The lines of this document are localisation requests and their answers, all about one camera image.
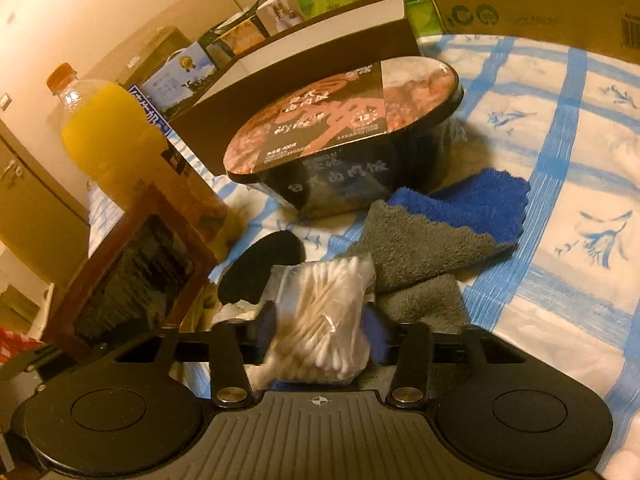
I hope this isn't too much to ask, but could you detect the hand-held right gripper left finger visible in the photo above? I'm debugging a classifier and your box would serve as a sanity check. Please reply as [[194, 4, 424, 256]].
[[112, 305, 279, 408]]

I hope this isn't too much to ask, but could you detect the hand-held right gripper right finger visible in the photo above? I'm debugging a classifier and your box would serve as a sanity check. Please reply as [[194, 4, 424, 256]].
[[363, 306, 526, 407]]

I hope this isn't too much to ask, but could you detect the bag of cotton swabs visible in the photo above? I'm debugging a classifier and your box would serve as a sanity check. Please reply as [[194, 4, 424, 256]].
[[247, 252, 378, 391]]

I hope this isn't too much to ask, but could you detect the grey towel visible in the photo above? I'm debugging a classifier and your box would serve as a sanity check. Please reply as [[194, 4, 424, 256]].
[[345, 199, 518, 333]]

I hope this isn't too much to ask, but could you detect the black round pad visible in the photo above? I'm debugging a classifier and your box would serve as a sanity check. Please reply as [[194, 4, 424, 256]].
[[217, 230, 305, 306]]

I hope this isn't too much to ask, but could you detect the brown printed snack box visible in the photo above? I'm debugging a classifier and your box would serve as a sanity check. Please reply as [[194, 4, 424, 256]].
[[42, 185, 221, 361]]

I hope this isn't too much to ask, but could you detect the blue towel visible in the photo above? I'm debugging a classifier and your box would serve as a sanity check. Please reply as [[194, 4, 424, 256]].
[[387, 167, 531, 246]]

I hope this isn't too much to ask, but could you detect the black instant meal bowl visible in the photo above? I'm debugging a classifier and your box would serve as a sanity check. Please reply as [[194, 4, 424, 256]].
[[222, 57, 466, 218]]

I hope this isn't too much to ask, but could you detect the red checked cloth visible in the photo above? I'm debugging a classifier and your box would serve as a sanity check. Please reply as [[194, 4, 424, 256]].
[[0, 327, 37, 367]]

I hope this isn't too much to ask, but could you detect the blue printed picture box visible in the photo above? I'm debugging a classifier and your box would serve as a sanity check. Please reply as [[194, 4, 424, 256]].
[[125, 85, 172, 135]]

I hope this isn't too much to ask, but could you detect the orange juice bottle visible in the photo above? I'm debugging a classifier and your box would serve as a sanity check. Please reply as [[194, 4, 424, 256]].
[[46, 62, 228, 251]]

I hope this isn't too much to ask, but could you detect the wooden cabinet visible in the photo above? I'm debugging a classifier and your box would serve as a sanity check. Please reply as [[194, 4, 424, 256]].
[[0, 120, 91, 291]]

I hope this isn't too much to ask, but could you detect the blue checked tablecloth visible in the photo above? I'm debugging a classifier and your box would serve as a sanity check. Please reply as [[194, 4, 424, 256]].
[[87, 35, 640, 480]]

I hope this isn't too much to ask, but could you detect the blue milk carton box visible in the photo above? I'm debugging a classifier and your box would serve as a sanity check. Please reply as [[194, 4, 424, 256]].
[[142, 42, 221, 111]]

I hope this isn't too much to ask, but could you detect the brown open box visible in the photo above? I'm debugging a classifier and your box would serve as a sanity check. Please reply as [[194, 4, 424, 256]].
[[167, 0, 421, 176]]

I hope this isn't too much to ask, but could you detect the white photo box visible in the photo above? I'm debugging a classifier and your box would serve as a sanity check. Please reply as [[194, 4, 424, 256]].
[[255, 0, 307, 36]]

